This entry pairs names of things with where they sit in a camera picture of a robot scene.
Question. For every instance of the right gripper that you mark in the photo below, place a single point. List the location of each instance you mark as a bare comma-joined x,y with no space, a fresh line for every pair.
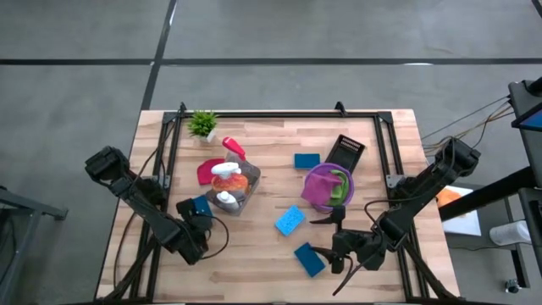
360,247

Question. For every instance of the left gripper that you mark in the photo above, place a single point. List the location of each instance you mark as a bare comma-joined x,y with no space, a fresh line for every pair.
192,224

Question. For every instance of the blue sponge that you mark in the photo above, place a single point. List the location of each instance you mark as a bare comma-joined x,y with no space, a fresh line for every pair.
203,206
307,161
290,220
308,259

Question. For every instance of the small clear bottle white cap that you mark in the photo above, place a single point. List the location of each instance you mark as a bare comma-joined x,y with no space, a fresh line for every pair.
226,199

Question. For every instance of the magenta felt cloth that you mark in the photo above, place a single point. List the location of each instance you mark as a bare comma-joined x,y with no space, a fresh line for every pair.
319,188

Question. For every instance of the green microfiber cloth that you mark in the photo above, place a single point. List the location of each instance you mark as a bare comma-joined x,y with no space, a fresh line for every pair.
342,188

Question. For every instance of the orange spray bottle white trigger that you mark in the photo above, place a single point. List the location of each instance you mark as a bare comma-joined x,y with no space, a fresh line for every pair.
230,183

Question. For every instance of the purple plastic bucket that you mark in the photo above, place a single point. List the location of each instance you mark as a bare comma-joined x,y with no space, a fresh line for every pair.
322,167

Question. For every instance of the translucent grey plastic basket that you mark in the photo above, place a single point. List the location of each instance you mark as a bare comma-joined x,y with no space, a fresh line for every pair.
254,169

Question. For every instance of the clear spray bottle red trigger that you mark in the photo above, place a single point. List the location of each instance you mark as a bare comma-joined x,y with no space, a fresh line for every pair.
233,146

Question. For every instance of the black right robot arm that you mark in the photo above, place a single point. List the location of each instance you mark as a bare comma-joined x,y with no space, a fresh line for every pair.
423,186

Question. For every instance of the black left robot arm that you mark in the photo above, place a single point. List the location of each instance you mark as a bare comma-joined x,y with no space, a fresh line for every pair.
144,207

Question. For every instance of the small black plastic basket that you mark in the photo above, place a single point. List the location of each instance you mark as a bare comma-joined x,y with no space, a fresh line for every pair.
345,148

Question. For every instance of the green plant in white pot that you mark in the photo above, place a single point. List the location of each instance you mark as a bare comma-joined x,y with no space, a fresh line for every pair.
202,123

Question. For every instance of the orange object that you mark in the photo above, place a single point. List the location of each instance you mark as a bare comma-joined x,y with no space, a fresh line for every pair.
449,197

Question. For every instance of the white sheet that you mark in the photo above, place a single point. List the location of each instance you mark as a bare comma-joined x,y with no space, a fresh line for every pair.
463,224

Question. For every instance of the grey metal table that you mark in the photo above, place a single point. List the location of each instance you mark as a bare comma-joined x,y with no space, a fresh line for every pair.
34,207

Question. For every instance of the black stand beam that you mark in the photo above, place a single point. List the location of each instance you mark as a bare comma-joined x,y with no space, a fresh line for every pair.
487,195

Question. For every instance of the white roll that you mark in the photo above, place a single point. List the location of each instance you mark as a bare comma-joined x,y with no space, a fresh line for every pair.
510,234

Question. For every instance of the black caster wheel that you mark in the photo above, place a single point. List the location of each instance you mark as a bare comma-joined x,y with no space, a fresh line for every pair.
512,286

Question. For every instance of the blue screen tablet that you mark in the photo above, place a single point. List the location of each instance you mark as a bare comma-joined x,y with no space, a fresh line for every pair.
534,120

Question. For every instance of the black equipment cart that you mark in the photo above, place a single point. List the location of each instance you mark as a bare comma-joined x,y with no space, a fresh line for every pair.
523,95

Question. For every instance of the black aluminium table frame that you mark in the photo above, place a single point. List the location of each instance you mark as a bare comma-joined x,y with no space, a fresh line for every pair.
275,114

